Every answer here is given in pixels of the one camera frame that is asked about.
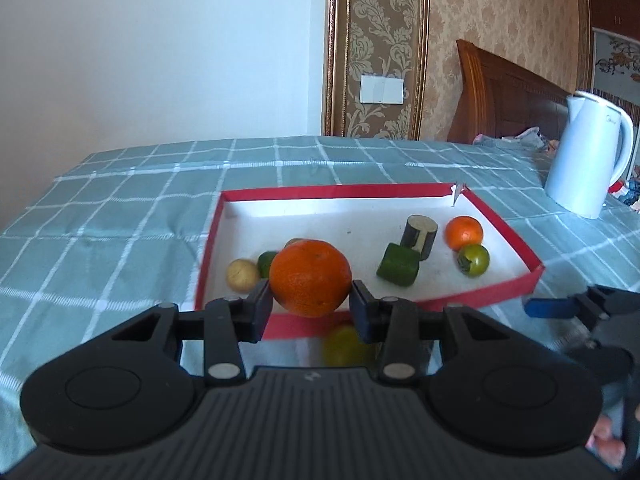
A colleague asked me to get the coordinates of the floral framed panel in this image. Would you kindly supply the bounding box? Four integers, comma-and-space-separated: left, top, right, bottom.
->
592, 27, 640, 93

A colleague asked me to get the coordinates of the white electric kettle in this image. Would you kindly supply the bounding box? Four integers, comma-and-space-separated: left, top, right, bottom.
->
544, 90, 635, 220

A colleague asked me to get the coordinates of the green tomato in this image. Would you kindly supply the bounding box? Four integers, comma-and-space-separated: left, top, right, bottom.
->
457, 243, 491, 277

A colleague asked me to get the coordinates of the wooden headboard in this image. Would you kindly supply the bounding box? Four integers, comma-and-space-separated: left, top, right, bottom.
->
446, 39, 586, 146

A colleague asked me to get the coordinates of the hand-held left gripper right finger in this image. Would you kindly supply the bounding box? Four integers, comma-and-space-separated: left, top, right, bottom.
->
349, 280, 512, 388

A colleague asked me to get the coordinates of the pink towel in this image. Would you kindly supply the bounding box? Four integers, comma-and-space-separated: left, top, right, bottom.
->
585, 412, 628, 471

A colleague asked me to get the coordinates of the large orange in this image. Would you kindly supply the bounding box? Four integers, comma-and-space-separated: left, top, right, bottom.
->
269, 240, 352, 318

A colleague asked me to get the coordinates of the small black sugarcane piece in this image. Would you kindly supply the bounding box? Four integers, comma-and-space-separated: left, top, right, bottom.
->
400, 215, 438, 261

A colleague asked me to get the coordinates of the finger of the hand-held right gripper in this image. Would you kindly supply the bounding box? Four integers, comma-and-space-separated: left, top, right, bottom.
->
524, 285, 618, 321

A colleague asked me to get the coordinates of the light green cucumber piece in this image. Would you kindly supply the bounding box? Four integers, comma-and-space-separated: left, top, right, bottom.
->
376, 243, 421, 288

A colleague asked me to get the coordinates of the pile of pale clothes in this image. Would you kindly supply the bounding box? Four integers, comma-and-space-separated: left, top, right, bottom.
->
472, 126, 561, 156

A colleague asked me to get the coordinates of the white wall switch plate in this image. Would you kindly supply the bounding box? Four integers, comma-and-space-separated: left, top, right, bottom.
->
360, 74, 405, 105

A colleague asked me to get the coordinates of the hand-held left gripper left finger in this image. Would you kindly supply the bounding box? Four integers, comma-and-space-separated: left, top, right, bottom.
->
111, 280, 275, 388

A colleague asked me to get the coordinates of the small orange mandarin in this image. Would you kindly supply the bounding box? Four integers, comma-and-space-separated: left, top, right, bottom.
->
445, 215, 484, 252

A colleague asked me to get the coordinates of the gold framed wallpaper panel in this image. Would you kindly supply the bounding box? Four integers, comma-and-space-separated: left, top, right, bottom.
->
322, 0, 431, 141

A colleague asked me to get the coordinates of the red cardboard box tray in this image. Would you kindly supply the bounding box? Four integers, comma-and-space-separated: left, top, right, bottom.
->
194, 183, 545, 342

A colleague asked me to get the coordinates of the dark green cucumber piece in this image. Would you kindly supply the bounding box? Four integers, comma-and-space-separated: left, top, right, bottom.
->
257, 251, 280, 280

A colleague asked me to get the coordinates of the yellow-green round fruit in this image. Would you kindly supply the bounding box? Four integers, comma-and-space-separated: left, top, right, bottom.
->
322, 325, 376, 368

